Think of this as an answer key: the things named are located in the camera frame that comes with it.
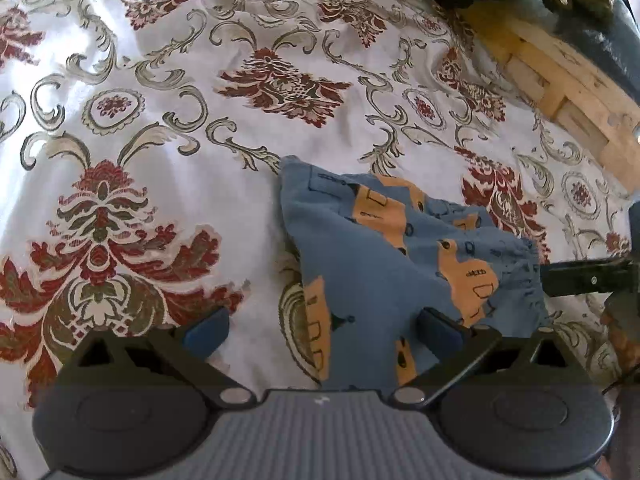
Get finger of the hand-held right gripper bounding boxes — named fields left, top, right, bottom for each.
left=542, top=257, right=640, bottom=297

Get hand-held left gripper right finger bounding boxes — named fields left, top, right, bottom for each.
left=389, top=307, right=583, bottom=406

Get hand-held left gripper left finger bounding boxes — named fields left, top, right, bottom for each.
left=70, top=307, right=256, bottom=407

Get blue pants with orange print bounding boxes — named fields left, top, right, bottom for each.
left=277, top=157, right=551, bottom=393

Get floral printed bedsheet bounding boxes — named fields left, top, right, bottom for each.
left=0, top=0, right=640, bottom=480

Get black padded object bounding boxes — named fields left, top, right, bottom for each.
left=400, top=0, right=640, bottom=91

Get wooden bed frame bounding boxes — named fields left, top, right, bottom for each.
left=250, top=0, right=640, bottom=191

